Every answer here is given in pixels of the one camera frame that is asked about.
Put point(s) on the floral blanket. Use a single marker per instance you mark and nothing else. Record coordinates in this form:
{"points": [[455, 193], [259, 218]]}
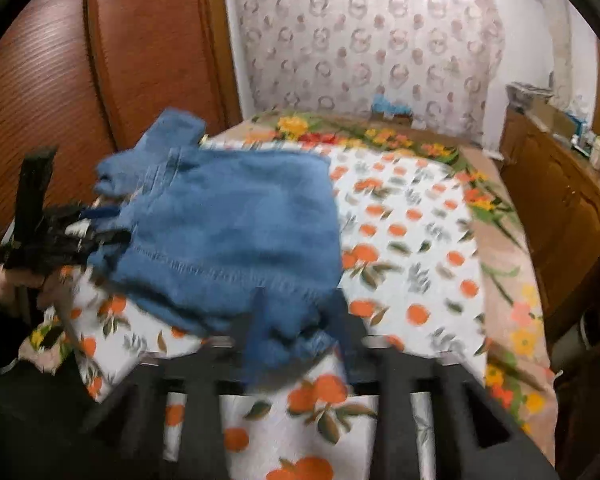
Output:
{"points": [[510, 280]]}

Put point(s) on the brown wooden wardrobe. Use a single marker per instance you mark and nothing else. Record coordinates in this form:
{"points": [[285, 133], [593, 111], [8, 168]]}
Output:
{"points": [[130, 60]]}

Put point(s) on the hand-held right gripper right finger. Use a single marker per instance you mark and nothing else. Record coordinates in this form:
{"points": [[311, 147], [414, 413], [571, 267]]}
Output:
{"points": [[415, 410]]}

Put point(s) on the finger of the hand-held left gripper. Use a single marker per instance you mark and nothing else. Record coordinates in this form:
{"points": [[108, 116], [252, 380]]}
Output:
{"points": [[107, 242], [105, 212]]}

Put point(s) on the circle pattern sheer curtain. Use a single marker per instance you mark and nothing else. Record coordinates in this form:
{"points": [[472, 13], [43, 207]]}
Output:
{"points": [[370, 45]]}

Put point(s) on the wooden side cabinet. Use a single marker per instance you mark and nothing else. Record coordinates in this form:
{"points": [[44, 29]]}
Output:
{"points": [[565, 220]]}

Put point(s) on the beige curtain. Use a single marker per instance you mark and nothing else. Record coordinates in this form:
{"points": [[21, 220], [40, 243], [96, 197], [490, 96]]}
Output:
{"points": [[561, 55]]}

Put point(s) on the blue denim pants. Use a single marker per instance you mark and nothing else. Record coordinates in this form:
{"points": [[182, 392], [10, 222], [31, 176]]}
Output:
{"points": [[230, 240]]}

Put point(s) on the orange fruit print bed sheet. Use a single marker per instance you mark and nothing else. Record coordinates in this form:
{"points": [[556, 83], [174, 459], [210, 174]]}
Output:
{"points": [[405, 240]]}

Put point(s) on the cardboard box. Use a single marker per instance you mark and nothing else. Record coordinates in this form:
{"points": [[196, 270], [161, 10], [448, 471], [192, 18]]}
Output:
{"points": [[555, 117]]}

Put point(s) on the small blue cloth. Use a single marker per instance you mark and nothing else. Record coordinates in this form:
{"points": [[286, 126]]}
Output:
{"points": [[391, 107]]}

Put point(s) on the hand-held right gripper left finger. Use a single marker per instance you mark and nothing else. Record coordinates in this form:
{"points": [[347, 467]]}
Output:
{"points": [[205, 410]]}

